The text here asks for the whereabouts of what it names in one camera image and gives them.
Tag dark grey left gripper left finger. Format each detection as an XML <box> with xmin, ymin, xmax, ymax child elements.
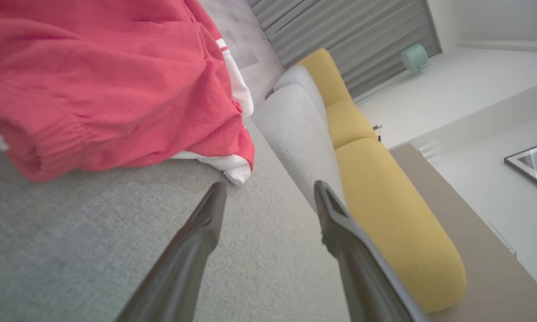
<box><xmin>116</xmin><ymin>181</ymin><xmax>228</xmax><ymax>322</ymax></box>

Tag pale green round lamp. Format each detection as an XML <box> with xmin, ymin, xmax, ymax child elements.
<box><xmin>401</xmin><ymin>43</ymin><xmax>431</xmax><ymax>73</ymax></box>

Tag yellow sofa backrest with armrest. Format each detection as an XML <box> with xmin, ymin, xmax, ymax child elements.
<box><xmin>297</xmin><ymin>48</ymin><xmax>354</xmax><ymax>108</ymax></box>

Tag grey pleated curtain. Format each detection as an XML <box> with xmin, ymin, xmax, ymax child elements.
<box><xmin>246</xmin><ymin>0</ymin><xmax>443</xmax><ymax>100</ymax></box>

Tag large yellow sofa backrest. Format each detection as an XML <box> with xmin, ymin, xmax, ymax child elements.
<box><xmin>335</xmin><ymin>138</ymin><xmax>468</xmax><ymax>314</ymax></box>

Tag large grey fabric sofa seat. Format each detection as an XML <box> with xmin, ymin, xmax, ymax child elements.
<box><xmin>0</xmin><ymin>117</ymin><xmax>354</xmax><ymax>322</ymax></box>

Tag red and white garment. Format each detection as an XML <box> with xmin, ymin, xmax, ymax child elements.
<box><xmin>0</xmin><ymin>0</ymin><xmax>256</xmax><ymax>186</ymax></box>

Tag small yellow sofa backrest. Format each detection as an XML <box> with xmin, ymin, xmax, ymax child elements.
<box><xmin>325</xmin><ymin>98</ymin><xmax>379</xmax><ymax>150</ymax></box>

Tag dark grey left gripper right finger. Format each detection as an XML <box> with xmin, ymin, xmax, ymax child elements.
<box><xmin>313</xmin><ymin>180</ymin><xmax>430</xmax><ymax>322</ymax></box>

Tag grey fabric sofa seat cushion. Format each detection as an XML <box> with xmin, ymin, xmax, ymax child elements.
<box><xmin>251</xmin><ymin>84</ymin><xmax>346</xmax><ymax>212</ymax></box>
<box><xmin>273</xmin><ymin>65</ymin><xmax>328</xmax><ymax>127</ymax></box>

